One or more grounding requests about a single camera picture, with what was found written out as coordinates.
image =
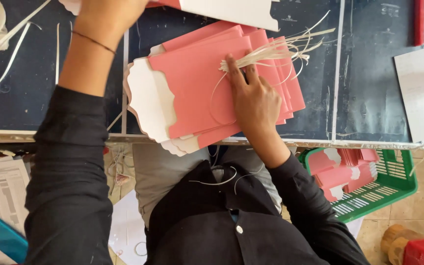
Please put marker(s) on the person's right hand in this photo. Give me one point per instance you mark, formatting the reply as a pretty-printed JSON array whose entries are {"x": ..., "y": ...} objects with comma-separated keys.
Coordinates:
[{"x": 258, "y": 106}]

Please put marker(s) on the person's left hand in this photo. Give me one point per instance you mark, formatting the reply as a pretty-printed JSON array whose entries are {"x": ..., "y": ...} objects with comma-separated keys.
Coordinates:
[{"x": 105, "y": 16}]

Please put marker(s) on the bundle of cream paper strips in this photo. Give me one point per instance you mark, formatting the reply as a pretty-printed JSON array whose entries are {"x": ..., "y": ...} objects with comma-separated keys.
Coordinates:
[{"x": 271, "y": 53}]

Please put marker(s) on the pink white paper envelope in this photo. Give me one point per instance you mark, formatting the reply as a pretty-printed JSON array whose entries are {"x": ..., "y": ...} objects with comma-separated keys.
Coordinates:
[{"x": 230, "y": 11}]

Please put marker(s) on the short white paper strip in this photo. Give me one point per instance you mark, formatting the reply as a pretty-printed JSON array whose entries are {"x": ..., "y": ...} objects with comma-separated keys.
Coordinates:
[{"x": 57, "y": 55}]

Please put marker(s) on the stack of pink envelopes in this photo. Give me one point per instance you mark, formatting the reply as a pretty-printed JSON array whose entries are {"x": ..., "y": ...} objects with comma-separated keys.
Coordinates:
[{"x": 193, "y": 88}]

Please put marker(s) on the long white paper strip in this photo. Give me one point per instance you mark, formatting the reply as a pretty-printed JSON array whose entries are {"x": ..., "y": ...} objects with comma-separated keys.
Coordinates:
[
  {"x": 24, "y": 22},
  {"x": 9, "y": 62}
]

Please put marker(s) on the heap of pink folded envelopes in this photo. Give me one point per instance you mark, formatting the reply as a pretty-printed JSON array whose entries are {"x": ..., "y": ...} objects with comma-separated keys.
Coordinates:
[{"x": 339, "y": 173}]

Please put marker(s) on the person's black shirt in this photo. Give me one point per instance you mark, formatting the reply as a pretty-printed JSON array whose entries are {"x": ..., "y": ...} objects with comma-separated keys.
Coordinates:
[{"x": 212, "y": 228}]

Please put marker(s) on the heap of paper scraps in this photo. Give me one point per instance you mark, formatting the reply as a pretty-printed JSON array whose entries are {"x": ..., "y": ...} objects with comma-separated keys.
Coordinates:
[{"x": 120, "y": 169}]

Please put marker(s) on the green plastic basket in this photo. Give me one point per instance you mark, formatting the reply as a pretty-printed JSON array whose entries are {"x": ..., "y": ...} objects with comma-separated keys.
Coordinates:
[{"x": 396, "y": 184}]

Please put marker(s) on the white cardboard sheet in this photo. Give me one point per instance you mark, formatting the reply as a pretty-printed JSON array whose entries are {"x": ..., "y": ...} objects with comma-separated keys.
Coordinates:
[{"x": 423, "y": 92}]

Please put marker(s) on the white paper sheet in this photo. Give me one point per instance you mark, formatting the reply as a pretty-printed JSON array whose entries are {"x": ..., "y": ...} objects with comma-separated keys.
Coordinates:
[{"x": 125, "y": 224}]

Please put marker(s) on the red stick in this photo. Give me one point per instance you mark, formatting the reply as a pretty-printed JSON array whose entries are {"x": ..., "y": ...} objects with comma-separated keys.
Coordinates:
[{"x": 419, "y": 22}]

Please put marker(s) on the blue phone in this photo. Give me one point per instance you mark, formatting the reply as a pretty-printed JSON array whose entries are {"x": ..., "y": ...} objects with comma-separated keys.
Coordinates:
[{"x": 4, "y": 237}]

